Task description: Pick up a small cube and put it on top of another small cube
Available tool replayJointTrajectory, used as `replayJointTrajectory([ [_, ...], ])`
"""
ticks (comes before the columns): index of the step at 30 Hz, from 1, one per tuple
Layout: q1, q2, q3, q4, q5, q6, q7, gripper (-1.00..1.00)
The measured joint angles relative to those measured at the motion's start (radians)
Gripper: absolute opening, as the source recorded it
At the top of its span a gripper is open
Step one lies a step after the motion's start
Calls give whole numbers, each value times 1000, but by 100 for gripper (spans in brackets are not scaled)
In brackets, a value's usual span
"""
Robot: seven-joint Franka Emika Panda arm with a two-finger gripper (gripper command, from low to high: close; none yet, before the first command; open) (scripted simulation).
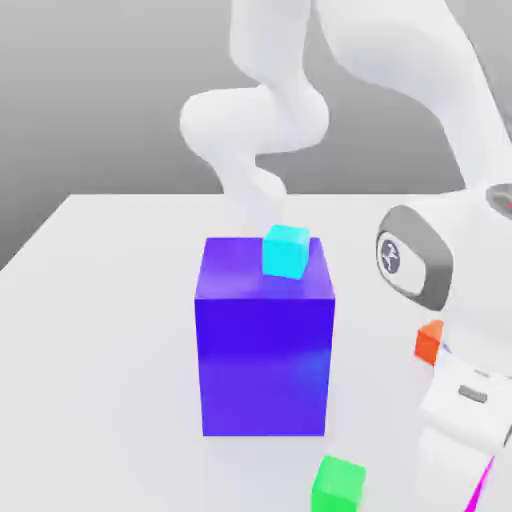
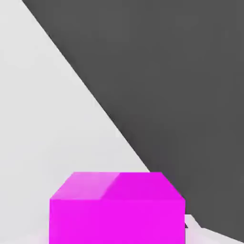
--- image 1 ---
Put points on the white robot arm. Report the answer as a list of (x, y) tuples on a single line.
[(256, 120)]

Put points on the small green cube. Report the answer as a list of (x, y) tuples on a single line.
[(338, 486)]

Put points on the small cyan cube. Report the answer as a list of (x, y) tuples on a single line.
[(284, 254)]

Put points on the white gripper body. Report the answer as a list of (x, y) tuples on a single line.
[(452, 416)]

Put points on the small orange cube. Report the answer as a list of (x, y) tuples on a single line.
[(426, 344)]

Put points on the large blue box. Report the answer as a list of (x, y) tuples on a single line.
[(264, 360)]

